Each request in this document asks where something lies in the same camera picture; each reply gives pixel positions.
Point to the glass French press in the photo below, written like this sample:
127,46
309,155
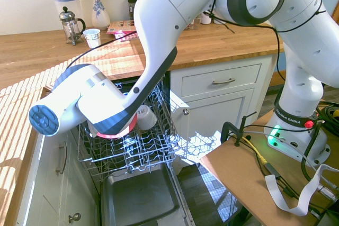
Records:
70,27

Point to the pink cookbook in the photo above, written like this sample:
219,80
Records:
119,26

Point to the silver cabinet knob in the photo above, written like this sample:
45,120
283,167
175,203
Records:
74,218
186,111

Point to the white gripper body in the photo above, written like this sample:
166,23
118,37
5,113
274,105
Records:
92,130

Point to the clear pitcher blue lid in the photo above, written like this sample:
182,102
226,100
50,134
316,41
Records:
66,1

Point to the snack pot paper lid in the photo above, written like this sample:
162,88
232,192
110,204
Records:
206,19

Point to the white cabinet with knobs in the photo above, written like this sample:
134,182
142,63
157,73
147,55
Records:
53,197

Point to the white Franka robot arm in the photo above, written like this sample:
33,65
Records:
164,11

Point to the steel dishwasher door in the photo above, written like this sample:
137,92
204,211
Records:
140,197

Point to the white cabinet beside dishwasher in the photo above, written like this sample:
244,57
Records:
225,104

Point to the white mug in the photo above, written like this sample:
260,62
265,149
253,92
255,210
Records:
147,117

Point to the white vase blue flowers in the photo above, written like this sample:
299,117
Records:
100,19

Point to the black screw clamp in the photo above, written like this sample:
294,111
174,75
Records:
226,128

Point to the spice jar black lid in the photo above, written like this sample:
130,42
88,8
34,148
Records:
131,9

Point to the brown robot mounting board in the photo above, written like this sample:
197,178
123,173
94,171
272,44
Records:
238,173

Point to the coral pink plate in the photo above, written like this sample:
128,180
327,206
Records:
114,136

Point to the white paper cup blue print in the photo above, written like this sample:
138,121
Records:
92,39

